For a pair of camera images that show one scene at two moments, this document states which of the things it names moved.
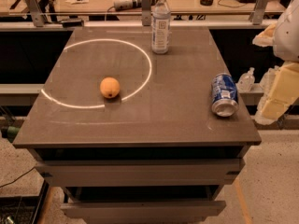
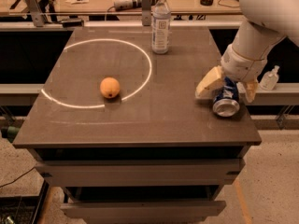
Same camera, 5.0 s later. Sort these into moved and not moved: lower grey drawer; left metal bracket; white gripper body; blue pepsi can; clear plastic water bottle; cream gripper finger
Moved: white gripper body; cream gripper finger
Not moved: blue pepsi can; left metal bracket; clear plastic water bottle; lower grey drawer
